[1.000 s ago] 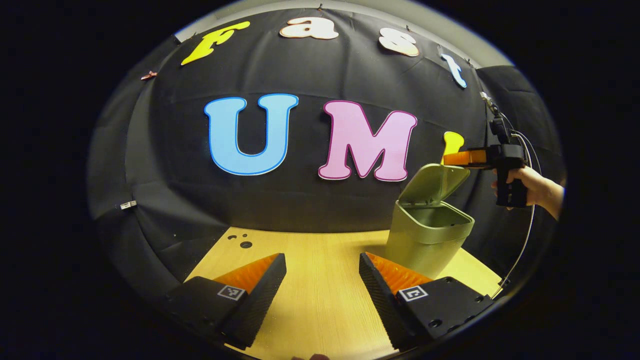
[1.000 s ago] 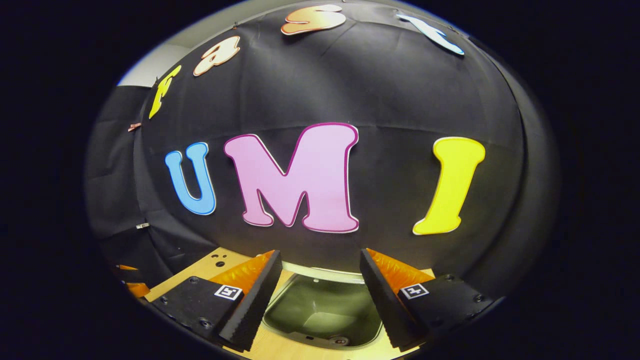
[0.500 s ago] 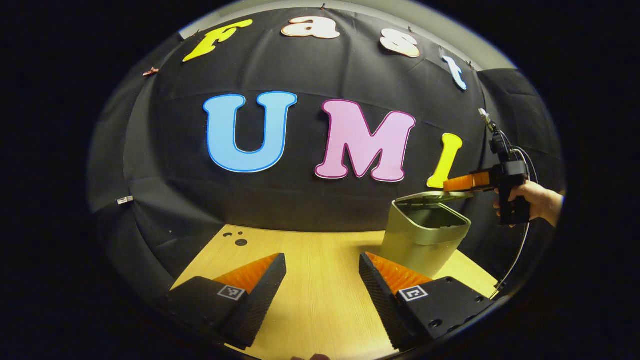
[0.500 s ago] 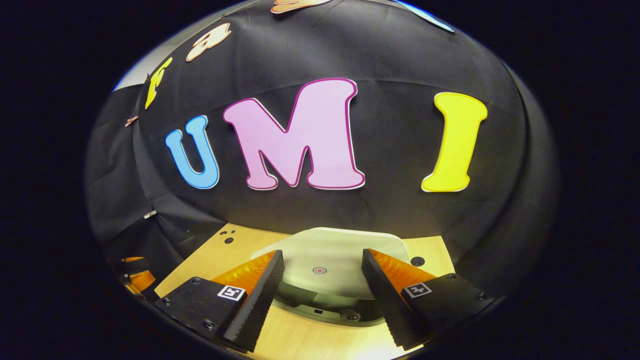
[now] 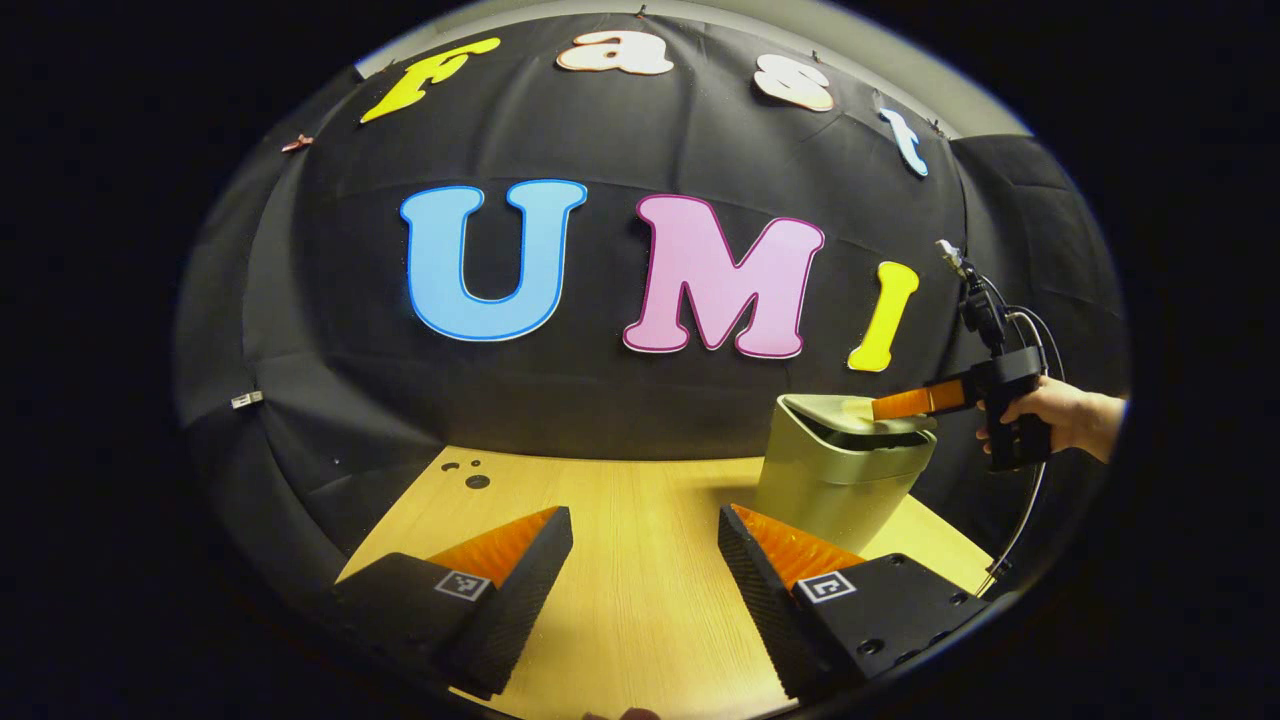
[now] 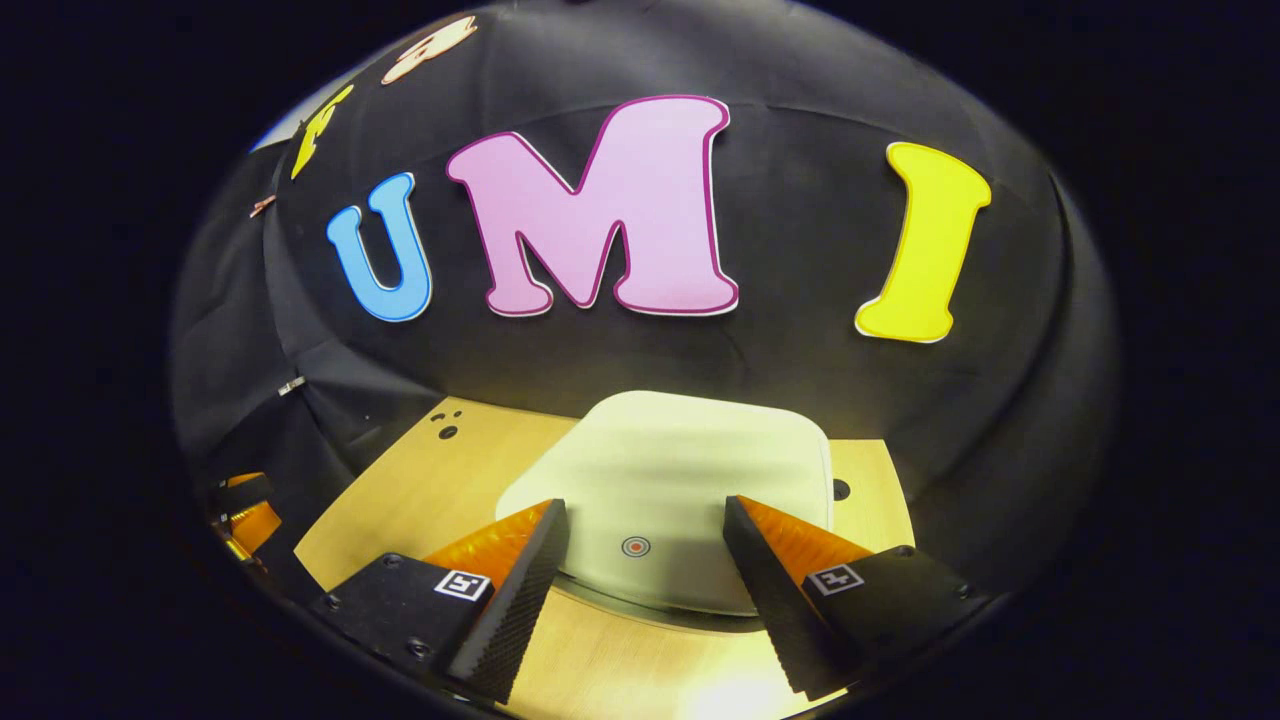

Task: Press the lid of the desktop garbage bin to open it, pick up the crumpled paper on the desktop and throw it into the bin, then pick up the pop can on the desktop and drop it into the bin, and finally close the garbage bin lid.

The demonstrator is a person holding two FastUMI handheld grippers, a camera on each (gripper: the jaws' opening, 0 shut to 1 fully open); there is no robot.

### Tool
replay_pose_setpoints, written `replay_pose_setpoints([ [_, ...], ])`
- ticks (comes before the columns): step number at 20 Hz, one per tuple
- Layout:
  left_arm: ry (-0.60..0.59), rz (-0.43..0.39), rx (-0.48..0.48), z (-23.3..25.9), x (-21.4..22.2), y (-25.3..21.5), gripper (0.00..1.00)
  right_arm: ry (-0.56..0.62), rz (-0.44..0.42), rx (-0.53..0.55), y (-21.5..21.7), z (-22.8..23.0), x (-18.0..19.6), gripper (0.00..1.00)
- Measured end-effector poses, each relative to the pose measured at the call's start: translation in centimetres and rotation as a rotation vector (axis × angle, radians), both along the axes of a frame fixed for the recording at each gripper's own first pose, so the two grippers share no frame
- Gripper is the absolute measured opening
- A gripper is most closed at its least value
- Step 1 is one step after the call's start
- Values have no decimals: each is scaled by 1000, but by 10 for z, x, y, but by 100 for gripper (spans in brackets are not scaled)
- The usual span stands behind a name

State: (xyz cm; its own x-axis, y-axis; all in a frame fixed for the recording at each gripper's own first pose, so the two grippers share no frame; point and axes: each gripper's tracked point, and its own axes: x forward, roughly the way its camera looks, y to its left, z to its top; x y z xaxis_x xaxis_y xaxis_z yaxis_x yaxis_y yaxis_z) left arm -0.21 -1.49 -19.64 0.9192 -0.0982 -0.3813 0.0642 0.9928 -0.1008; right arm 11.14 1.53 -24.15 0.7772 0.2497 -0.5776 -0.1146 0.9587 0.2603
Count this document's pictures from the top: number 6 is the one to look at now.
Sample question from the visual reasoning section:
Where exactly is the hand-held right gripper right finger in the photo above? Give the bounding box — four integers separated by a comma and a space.
722, 495, 993, 701

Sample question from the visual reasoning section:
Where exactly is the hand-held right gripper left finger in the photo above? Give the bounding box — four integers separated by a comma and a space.
310, 498, 571, 706

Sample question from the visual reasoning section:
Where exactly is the green desktop garbage bin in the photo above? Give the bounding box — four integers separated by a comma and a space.
495, 390, 836, 633

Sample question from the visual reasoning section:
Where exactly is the wooden desktop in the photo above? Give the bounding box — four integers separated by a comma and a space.
293, 397, 916, 720

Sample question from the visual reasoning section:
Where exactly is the black backdrop cloth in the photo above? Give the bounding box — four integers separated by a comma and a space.
168, 0, 1119, 601

